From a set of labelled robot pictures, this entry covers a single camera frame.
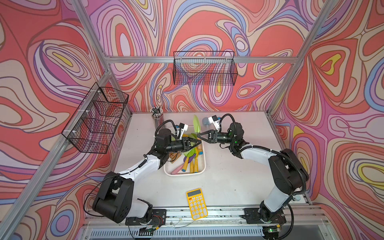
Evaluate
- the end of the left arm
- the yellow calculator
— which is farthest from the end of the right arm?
the yellow calculator

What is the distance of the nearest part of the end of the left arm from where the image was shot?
0.65 metres

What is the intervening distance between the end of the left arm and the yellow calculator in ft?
0.90

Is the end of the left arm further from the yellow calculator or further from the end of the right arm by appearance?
the yellow calculator

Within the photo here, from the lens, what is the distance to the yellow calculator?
75 cm
